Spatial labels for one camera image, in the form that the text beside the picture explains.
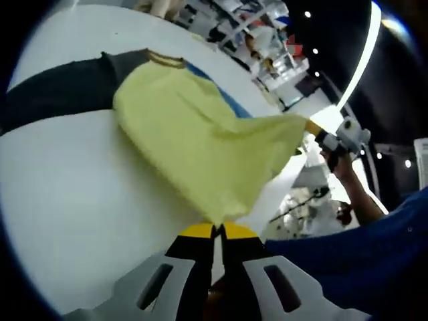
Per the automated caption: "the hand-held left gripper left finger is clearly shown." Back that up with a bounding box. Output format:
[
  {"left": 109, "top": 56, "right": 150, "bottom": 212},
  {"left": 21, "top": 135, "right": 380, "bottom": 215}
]
[{"left": 63, "top": 222, "right": 217, "bottom": 321}]

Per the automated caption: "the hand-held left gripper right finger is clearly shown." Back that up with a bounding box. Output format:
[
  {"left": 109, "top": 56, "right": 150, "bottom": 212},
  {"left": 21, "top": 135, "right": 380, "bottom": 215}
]
[{"left": 219, "top": 221, "right": 368, "bottom": 321}]

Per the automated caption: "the yellow garment with dark sleeves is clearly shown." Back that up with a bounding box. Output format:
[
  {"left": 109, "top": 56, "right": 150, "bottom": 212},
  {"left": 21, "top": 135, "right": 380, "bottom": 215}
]
[{"left": 0, "top": 48, "right": 310, "bottom": 225}]

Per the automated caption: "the person's right hand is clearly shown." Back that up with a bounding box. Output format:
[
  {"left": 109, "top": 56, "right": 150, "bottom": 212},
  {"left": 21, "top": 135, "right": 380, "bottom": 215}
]
[{"left": 320, "top": 148, "right": 352, "bottom": 181}]

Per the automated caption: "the linear ceiling light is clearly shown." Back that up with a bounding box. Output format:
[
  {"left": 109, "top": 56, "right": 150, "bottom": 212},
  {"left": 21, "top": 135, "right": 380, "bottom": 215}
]
[{"left": 309, "top": 0, "right": 383, "bottom": 128}]

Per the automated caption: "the person's blue shirt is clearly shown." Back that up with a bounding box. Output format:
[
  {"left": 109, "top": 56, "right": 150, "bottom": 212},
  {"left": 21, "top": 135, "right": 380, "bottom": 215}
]
[{"left": 265, "top": 187, "right": 428, "bottom": 321}]

